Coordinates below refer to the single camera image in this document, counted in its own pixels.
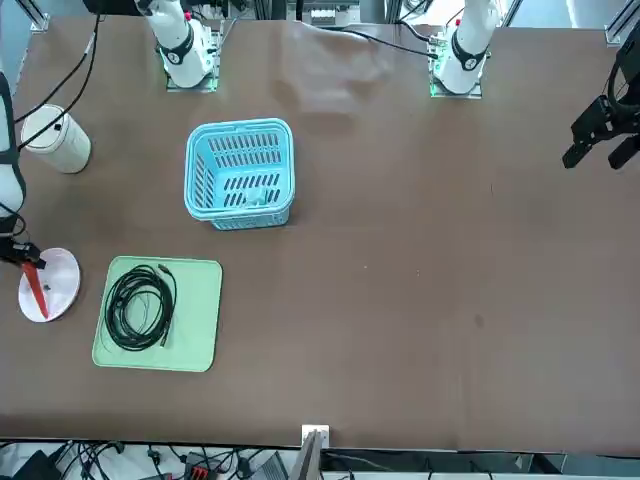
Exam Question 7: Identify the black coiled cable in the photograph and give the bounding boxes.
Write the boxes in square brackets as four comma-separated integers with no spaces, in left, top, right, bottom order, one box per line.
[102,263,179,350]

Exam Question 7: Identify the ribbed dark power brick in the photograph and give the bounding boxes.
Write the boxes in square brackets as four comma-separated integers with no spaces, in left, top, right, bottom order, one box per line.
[253,451,290,480]

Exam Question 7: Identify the blue plastic basket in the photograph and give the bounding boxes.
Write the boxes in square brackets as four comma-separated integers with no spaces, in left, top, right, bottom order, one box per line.
[184,118,294,231]

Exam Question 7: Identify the white post bracket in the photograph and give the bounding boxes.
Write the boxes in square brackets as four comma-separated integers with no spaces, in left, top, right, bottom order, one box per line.
[301,424,331,448]

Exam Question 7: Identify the aluminium camera post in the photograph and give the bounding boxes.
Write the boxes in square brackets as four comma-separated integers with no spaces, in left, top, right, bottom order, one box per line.
[288,429,322,480]

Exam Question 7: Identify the red black plug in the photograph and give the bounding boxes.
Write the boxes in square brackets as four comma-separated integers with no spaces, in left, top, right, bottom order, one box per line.
[183,451,212,480]

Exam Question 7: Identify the black cable with white tag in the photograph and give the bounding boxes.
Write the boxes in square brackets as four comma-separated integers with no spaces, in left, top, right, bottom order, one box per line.
[13,13,104,124]

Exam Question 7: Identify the aluminium corner profile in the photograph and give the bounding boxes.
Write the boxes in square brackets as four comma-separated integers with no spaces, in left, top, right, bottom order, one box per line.
[603,0,640,47]
[29,0,51,32]

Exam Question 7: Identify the black base cable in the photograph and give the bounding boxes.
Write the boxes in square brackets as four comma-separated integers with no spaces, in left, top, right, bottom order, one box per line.
[299,19,444,61]

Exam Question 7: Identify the cream lidded bin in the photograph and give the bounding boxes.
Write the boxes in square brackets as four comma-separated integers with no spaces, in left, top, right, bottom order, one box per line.
[20,103,93,175]

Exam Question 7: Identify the green plastic tray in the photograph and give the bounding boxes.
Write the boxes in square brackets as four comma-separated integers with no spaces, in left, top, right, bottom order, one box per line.
[91,255,224,374]

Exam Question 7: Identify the pink round plate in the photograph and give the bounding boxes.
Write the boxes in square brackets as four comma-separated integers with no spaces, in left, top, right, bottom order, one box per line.
[18,246,82,323]

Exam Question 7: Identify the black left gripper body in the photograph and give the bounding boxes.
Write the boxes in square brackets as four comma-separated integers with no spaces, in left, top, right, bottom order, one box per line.
[599,92,640,134]

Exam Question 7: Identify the orange toy carrot green leaves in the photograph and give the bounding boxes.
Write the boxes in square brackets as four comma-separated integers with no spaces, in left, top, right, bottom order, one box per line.
[20,260,50,320]

